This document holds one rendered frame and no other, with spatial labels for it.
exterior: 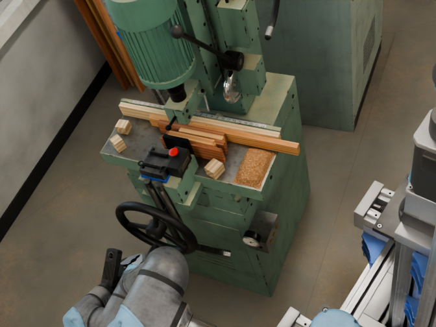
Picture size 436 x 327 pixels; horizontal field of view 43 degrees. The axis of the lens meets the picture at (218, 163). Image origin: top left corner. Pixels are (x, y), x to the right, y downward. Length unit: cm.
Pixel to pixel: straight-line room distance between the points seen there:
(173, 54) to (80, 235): 159
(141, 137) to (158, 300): 81
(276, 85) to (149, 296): 109
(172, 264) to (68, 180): 196
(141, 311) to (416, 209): 60
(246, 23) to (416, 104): 158
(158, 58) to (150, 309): 67
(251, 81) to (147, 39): 45
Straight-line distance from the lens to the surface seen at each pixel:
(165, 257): 128
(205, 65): 172
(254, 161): 169
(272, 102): 202
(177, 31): 138
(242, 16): 164
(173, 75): 157
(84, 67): 342
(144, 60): 153
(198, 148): 175
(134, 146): 190
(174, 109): 172
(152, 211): 166
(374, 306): 168
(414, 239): 118
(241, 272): 234
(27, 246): 304
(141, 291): 125
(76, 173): 317
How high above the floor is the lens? 229
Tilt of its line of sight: 52 degrees down
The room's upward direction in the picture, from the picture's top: 20 degrees counter-clockwise
